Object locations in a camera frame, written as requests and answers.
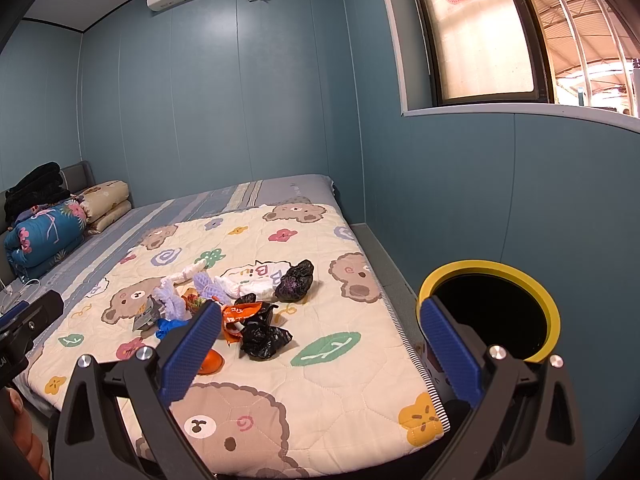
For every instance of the silver foil wrapper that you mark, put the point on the silver foil wrapper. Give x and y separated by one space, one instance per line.
149 315

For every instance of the window with dark frame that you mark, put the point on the window with dark frame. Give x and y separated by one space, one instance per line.
565 58

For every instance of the black purple plastic bag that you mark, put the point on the black purple plastic bag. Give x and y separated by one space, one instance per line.
296 282

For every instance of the person left hand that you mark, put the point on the person left hand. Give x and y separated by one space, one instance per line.
29 444

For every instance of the cartoon bear quilt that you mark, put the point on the cartoon bear quilt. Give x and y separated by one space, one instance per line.
280 319

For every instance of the orange snack wrapper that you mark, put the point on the orange snack wrapper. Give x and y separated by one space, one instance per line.
233 318

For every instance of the grey bed headboard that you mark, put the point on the grey bed headboard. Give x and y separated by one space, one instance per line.
76 178

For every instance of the blue floral folded blanket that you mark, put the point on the blue floral folded blanket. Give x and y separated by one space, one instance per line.
45 238

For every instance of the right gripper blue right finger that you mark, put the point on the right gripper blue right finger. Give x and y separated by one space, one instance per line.
523 421

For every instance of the blue rubber glove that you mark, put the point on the blue rubber glove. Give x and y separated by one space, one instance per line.
163 327

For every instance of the purple foam net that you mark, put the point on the purple foam net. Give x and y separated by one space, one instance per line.
207 288

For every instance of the white tissue bundle large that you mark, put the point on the white tissue bundle large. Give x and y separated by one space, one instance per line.
258 278

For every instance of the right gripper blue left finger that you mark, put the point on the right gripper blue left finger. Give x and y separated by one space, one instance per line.
92 440

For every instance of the yellow rimmed black trash bin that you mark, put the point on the yellow rimmed black trash bin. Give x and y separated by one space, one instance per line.
502 304

